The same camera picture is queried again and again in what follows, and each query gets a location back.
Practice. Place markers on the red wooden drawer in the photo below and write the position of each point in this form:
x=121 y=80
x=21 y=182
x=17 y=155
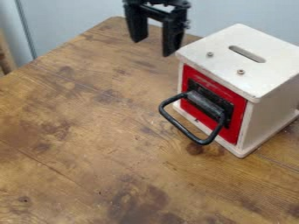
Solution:
x=212 y=105

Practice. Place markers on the white wooden drawer cabinet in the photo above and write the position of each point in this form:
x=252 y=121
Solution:
x=247 y=69

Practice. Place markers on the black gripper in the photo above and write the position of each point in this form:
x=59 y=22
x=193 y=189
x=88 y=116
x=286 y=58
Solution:
x=169 y=12

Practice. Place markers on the grey vertical wall pipe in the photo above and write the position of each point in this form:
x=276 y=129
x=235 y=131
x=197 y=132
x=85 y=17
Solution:
x=25 y=28

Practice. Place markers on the wooden object at left edge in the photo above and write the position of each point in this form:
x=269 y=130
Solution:
x=7 y=60

